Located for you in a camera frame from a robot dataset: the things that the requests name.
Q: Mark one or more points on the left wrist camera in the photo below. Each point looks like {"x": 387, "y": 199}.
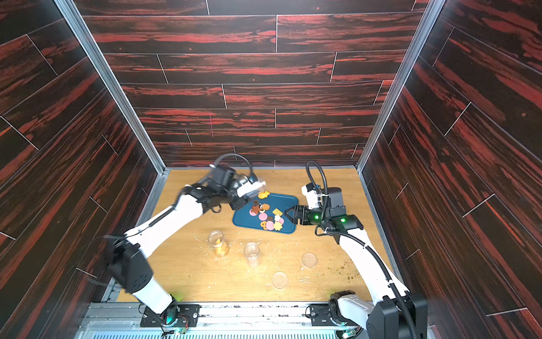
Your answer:
{"x": 224, "y": 177}

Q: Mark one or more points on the clear jar with yellow cookies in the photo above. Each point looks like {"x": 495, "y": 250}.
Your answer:
{"x": 218, "y": 243}

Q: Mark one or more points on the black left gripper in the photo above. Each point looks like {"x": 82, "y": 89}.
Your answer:
{"x": 240, "y": 202}

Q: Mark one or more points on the clear jar with mixed cookies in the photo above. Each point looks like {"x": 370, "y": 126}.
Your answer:
{"x": 252, "y": 254}

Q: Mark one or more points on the aluminium frame post left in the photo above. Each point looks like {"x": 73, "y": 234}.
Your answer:
{"x": 80, "y": 29}

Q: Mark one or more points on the aluminium frame post right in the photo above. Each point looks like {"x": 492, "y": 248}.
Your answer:
{"x": 428, "y": 20}

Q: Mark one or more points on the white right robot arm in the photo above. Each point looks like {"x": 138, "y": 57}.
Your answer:
{"x": 393, "y": 312}

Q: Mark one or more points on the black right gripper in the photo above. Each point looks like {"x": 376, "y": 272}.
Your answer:
{"x": 309, "y": 214}

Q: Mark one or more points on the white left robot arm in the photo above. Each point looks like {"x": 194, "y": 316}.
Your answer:
{"x": 128, "y": 255}

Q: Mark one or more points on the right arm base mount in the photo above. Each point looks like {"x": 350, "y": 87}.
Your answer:
{"x": 320, "y": 314}

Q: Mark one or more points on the aluminium frame post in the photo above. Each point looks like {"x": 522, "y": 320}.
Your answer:
{"x": 428, "y": 20}
{"x": 80, "y": 29}

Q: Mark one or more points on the clear jar with pink cookie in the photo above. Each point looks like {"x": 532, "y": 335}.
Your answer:
{"x": 253, "y": 189}

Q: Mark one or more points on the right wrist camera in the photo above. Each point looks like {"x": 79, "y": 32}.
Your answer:
{"x": 316, "y": 197}

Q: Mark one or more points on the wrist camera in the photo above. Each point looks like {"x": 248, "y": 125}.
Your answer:
{"x": 224, "y": 177}
{"x": 316, "y": 197}

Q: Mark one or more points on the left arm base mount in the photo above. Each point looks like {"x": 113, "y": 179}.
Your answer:
{"x": 177, "y": 319}

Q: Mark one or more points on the brown star cookie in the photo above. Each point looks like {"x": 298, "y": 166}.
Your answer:
{"x": 255, "y": 209}

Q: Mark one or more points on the teal plastic tray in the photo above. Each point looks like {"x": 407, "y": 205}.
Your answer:
{"x": 242, "y": 218}

